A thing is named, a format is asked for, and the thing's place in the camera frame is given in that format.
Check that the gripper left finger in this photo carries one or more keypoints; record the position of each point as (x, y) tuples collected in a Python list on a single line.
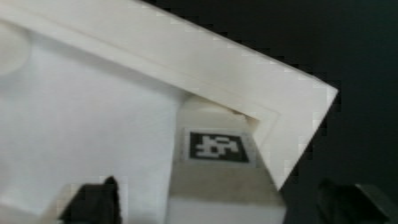
[(94, 207)]

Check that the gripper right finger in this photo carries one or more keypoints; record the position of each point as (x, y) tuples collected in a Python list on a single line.
[(353, 204)]

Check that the white table leg with tag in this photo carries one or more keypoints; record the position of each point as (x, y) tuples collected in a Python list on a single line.
[(222, 192)]

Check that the white square tabletop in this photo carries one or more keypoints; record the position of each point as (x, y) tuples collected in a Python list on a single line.
[(104, 62)]

